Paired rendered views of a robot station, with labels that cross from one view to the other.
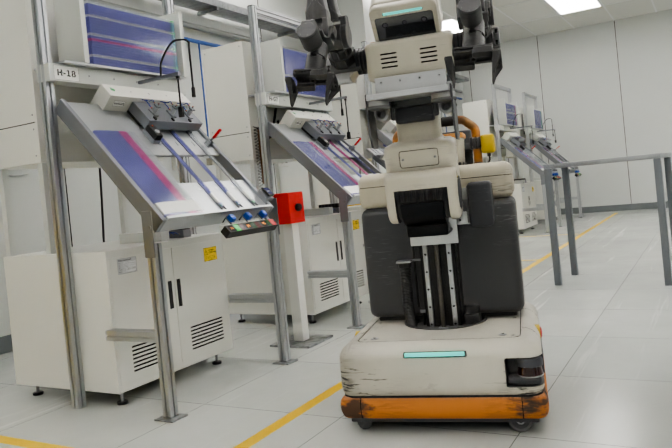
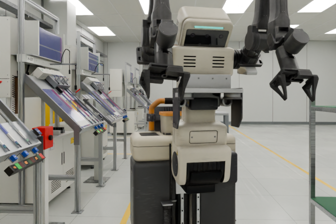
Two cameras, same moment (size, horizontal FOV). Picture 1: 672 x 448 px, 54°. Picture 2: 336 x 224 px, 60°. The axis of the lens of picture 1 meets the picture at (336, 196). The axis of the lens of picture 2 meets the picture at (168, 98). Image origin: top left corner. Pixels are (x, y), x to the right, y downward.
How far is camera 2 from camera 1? 114 cm
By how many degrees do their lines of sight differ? 27
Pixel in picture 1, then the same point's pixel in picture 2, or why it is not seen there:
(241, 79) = (6, 42)
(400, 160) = (190, 137)
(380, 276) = (144, 211)
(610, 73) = not seen: hidden behind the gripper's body
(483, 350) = not seen: outside the picture
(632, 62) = not seen: hidden behind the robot
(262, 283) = (7, 182)
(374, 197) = (145, 154)
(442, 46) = (228, 58)
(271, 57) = (30, 31)
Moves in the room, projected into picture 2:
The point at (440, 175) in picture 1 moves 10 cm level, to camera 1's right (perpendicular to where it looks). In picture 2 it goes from (222, 152) to (241, 150)
